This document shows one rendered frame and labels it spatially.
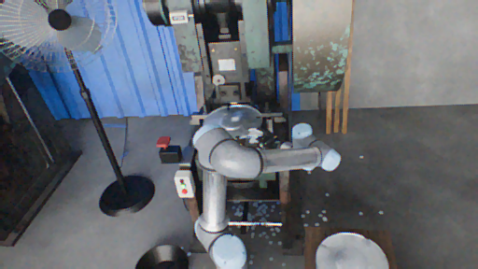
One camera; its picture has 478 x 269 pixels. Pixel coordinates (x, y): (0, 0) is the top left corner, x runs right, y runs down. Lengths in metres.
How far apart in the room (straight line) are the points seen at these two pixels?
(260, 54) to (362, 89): 1.74
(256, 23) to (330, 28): 0.39
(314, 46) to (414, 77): 2.05
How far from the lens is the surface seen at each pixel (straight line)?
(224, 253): 1.37
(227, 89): 1.69
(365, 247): 1.77
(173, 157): 1.80
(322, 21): 1.24
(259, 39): 1.56
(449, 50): 3.23
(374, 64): 3.12
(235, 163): 1.12
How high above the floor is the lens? 1.78
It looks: 36 degrees down
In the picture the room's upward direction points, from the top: 8 degrees counter-clockwise
